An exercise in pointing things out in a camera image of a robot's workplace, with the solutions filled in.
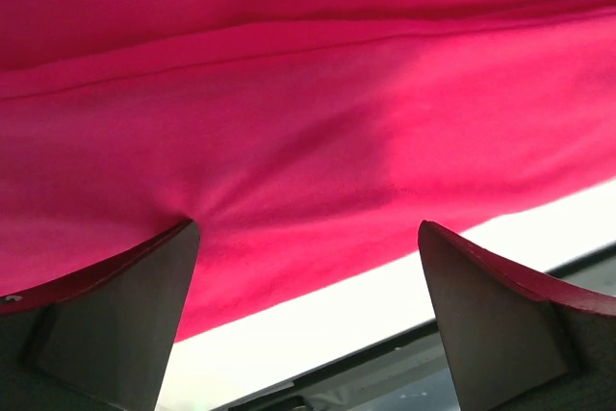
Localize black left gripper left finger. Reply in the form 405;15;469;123
1;220;200;410

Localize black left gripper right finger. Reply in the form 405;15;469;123
419;221;615;411

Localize pink t shirt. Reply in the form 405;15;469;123
1;0;615;339

